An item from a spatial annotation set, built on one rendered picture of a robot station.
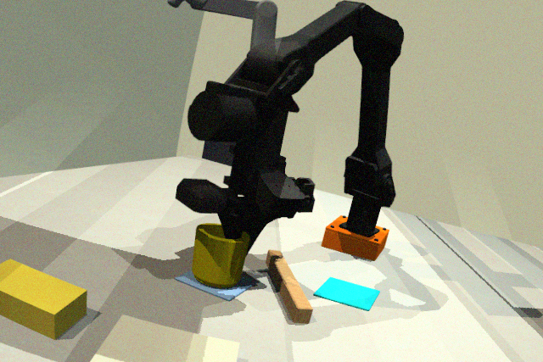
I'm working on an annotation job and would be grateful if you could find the yellow rectangular block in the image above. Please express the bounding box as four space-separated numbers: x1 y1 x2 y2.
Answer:
0 259 87 340

